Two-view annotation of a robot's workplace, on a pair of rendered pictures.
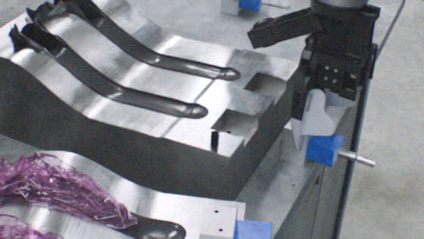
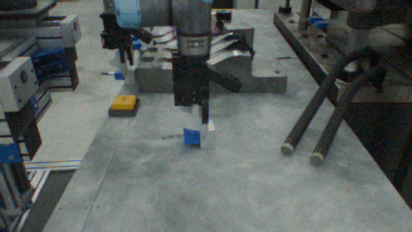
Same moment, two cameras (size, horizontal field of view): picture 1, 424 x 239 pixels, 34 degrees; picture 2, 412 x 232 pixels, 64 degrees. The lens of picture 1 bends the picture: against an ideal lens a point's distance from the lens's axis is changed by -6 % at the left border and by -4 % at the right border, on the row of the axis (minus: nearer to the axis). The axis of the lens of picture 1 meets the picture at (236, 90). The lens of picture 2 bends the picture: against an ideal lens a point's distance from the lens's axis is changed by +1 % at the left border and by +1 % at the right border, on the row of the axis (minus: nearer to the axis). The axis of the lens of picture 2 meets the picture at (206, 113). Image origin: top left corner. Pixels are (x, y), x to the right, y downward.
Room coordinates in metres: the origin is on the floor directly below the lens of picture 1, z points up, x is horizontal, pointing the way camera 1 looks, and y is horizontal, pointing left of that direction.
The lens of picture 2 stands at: (1.97, -0.22, 1.28)
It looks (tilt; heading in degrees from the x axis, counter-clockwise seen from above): 29 degrees down; 160
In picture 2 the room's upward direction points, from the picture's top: straight up
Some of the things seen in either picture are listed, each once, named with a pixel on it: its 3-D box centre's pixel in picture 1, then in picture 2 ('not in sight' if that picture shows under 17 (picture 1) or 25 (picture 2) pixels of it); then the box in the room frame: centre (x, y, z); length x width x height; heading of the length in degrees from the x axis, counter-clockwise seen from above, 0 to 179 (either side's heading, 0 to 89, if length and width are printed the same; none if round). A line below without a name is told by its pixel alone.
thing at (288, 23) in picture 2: not in sight; (373, 40); (0.66, 1.22, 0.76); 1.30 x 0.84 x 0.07; 160
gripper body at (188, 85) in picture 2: not in sight; (191, 77); (1.30, -0.01, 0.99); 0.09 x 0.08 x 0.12; 78
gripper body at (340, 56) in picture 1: (338, 43); (116, 30); (0.83, -0.12, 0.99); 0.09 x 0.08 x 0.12; 64
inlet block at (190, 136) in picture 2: (256, 0); (188, 135); (1.30, -0.02, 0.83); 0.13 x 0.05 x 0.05; 77
